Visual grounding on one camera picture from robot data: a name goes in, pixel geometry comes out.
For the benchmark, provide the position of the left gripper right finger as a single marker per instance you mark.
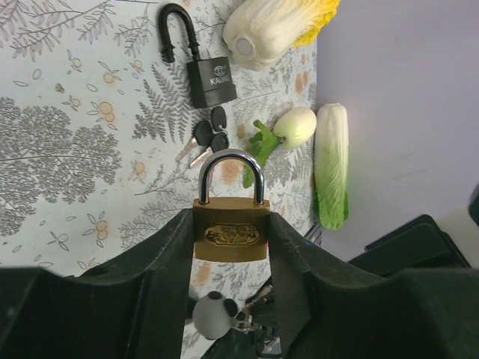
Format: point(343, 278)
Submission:
point(327, 308)

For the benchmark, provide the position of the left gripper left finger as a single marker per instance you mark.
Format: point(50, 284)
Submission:
point(132, 306)

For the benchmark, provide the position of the small brass padlock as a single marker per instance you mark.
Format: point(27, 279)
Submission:
point(231, 229)

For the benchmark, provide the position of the black key bunch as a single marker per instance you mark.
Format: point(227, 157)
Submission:
point(210, 134)

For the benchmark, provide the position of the black padlock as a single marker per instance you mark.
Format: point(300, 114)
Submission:
point(210, 79)

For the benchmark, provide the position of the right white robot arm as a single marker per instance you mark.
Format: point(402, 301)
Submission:
point(418, 244)

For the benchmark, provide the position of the large green napa cabbage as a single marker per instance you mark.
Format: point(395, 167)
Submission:
point(331, 159)

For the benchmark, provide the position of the white radish toy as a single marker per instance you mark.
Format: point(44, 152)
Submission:
point(272, 145)

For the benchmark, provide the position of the yellow napa cabbage toy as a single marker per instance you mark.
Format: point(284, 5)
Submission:
point(259, 33)

